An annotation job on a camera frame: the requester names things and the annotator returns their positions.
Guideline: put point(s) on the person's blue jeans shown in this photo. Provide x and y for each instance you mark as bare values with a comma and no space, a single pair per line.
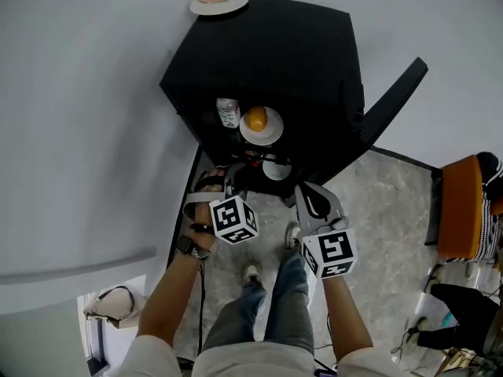
291,308

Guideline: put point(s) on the white bowl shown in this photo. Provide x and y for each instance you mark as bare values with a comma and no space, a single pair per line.
277,170

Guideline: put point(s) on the orange fruit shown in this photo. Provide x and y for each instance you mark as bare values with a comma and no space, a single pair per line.
257,119

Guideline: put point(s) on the small white plate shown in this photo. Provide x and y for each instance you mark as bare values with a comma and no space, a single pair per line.
237,2

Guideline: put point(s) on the large white plate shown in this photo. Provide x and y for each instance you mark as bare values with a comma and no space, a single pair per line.
273,130

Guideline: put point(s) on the black mini fridge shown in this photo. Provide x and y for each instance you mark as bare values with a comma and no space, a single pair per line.
275,53

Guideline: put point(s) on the orange armchair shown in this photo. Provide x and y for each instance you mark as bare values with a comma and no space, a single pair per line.
460,210

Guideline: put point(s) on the person's right forearm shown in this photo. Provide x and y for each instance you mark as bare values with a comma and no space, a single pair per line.
346,316

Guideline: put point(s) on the person's white shirt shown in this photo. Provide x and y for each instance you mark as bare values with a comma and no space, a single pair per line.
255,363

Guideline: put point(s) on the clear plastic bottle red label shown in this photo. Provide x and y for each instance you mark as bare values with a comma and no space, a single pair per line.
228,114

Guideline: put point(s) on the black smartwatch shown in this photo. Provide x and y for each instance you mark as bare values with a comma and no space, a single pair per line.
184,245

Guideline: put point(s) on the person's left forearm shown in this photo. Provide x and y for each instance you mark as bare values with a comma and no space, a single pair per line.
173,297

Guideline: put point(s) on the person's left shoe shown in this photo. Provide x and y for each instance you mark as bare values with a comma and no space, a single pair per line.
252,273

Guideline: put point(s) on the person's right shoe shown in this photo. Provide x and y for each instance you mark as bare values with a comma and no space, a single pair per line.
293,236

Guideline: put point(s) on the black wrist band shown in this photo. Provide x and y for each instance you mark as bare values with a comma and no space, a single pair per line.
202,228

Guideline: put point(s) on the black and white striped garment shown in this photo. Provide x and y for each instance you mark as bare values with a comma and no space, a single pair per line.
493,210

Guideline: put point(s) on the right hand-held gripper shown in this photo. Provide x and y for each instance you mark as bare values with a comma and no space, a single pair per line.
330,253

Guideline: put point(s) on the person's left hand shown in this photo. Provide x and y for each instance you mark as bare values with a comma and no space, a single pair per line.
204,218

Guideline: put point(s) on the person's shoe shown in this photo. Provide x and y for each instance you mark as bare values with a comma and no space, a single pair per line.
434,279
293,236
416,328
252,273

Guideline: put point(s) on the beige handbag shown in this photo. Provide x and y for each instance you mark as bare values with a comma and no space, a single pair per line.
114,304

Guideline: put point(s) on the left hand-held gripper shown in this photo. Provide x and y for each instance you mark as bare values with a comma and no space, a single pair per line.
232,220

